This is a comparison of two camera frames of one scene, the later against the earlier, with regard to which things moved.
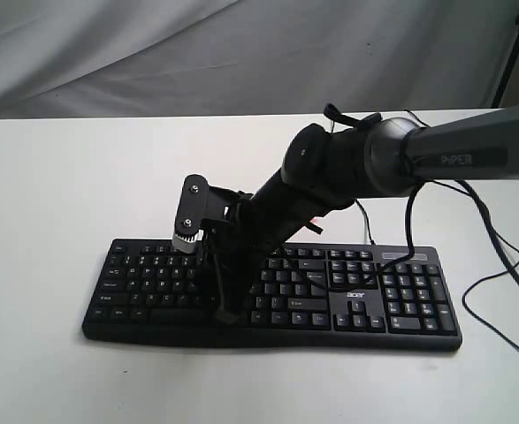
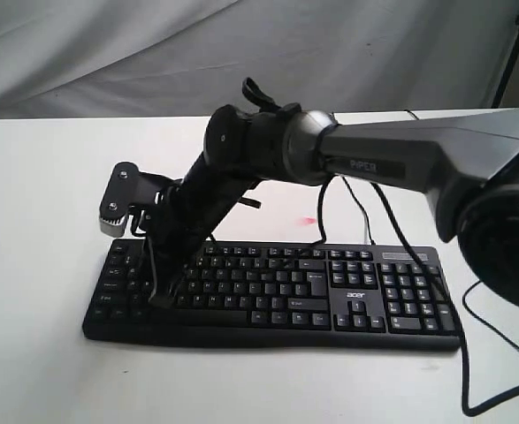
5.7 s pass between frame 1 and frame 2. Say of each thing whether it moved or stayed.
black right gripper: moved
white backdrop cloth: stayed
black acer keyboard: stayed
